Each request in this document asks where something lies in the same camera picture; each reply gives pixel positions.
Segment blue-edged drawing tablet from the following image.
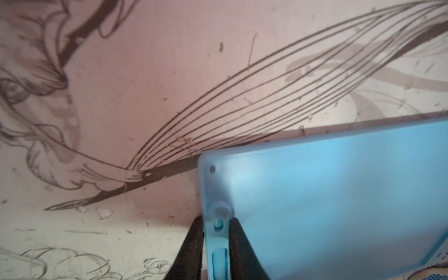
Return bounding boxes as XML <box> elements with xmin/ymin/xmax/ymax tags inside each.
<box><xmin>198</xmin><ymin>118</ymin><xmax>448</xmax><ymax>280</ymax></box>

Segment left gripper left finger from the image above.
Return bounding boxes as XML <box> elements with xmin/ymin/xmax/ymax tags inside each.
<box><xmin>164</xmin><ymin>216</ymin><xmax>204</xmax><ymax>280</ymax></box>

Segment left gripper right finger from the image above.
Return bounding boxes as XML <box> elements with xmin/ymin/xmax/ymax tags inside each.
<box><xmin>229</xmin><ymin>217</ymin><xmax>270</xmax><ymax>280</ymax></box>

